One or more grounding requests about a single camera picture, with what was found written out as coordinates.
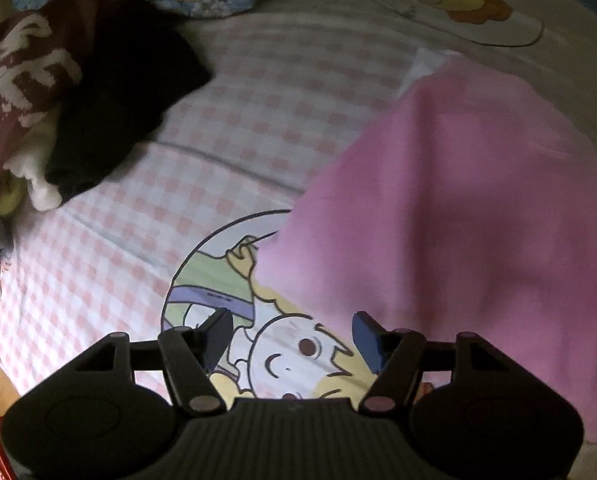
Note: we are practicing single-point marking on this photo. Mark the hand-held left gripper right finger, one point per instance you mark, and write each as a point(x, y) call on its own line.
point(368, 342)

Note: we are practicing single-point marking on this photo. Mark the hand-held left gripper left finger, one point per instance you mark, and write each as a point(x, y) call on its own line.
point(219, 334)

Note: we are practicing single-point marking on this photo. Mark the pink garment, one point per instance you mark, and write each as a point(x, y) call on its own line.
point(453, 210)

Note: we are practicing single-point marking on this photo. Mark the pink checked cartoon bedsheet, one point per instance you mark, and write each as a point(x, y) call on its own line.
point(258, 90)

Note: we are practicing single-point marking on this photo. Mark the black garment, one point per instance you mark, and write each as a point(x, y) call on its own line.
point(128, 100)

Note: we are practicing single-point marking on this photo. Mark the yellow-green garment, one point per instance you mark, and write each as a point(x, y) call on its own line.
point(7, 199)

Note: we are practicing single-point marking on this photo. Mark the maroon white printed garment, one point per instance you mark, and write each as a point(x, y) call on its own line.
point(8, 85)

